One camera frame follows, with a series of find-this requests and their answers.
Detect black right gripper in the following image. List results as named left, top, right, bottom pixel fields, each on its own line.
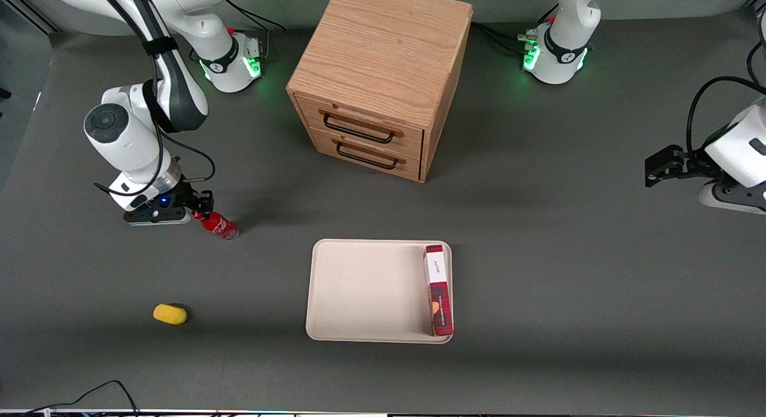
left=152, top=185, right=215, bottom=221

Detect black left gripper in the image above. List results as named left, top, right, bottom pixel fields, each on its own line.
left=645, top=144, right=722, bottom=188

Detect red coke bottle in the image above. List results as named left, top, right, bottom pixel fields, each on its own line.
left=192, top=211, right=240, bottom=242

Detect beige plastic tray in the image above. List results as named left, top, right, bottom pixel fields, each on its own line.
left=305, top=238, right=454, bottom=345

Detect yellow oval toy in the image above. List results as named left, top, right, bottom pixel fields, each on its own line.
left=153, top=304, right=189, bottom=326

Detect wooden drawer front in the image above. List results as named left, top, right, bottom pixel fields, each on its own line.
left=308, top=126, right=423, bottom=182
left=295, top=94, right=425, bottom=161

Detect wooden two-drawer cabinet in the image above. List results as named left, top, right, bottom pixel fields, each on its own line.
left=286, top=0, right=474, bottom=184

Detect red tartan shortbread box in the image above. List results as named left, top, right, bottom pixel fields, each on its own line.
left=423, top=244, right=455, bottom=337

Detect black left arm wrist cable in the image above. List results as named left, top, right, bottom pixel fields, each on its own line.
left=686, top=76, right=766, bottom=161

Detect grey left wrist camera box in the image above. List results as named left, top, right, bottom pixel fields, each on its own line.
left=697, top=180, right=766, bottom=216

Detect black metal drawer handle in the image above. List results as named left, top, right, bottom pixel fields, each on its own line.
left=323, top=112, right=396, bottom=145
left=336, top=140, right=399, bottom=171

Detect black right arm base cable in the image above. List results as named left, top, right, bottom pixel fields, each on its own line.
left=224, top=0, right=287, bottom=32

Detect black cable at table edge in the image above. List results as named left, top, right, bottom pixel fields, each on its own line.
left=23, top=379, right=140, bottom=415

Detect black left arm base cables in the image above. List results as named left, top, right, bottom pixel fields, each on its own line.
left=470, top=4, right=561, bottom=56

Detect grey metal frame rail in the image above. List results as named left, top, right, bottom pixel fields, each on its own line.
left=0, top=0, right=62, bottom=36

